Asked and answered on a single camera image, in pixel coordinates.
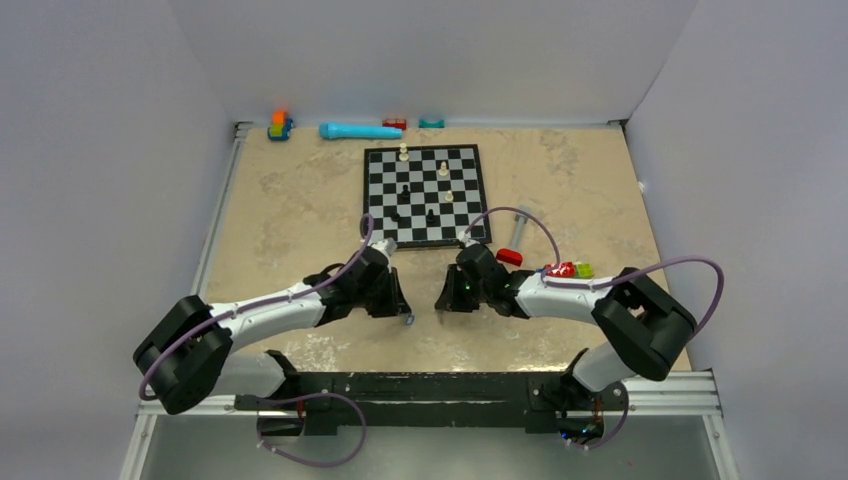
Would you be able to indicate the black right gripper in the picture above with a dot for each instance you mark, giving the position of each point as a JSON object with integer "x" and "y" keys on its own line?
{"x": 449, "y": 298}

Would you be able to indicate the black white chessboard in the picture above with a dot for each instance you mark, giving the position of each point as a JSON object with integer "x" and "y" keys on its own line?
{"x": 383, "y": 178}

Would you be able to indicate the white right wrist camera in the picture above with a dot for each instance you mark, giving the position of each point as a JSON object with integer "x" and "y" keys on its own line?
{"x": 465, "y": 240}

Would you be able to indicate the grey red toy hammer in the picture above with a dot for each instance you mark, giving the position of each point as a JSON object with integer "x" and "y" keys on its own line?
{"x": 511, "y": 254}

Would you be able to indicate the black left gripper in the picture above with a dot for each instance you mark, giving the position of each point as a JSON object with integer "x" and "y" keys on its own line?
{"x": 395, "y": 302}

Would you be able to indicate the teal round tape roll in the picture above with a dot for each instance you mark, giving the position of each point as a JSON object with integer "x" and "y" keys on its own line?
{"x": 431, "y": 123}

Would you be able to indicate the orange green blue toy stack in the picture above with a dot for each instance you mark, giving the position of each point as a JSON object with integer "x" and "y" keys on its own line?
{"x": 280, "y": 126}

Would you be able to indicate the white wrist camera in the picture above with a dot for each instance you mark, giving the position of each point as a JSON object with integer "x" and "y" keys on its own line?
{"x": 465, "y": 240}
{"x": 386, "y": 246}

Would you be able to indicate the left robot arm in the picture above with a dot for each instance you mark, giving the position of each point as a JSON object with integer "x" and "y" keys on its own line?
{"x": 187, "y": 356}

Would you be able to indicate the colourful toy block car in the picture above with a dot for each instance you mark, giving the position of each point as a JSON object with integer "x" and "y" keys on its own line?
{"x": 573, "y": 270}

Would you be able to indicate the light blue flashlight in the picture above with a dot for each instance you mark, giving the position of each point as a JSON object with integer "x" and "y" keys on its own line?
{"x": 335, "y": 130}

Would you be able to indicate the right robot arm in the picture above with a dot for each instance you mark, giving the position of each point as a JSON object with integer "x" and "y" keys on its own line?
{"x": 645, "y": 328}

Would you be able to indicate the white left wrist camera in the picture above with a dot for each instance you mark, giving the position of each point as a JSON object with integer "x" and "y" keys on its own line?
{"x": 386, "y": 246}

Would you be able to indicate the red toy block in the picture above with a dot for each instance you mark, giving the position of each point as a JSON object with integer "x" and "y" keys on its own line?
{"x": 398, "y": 123}

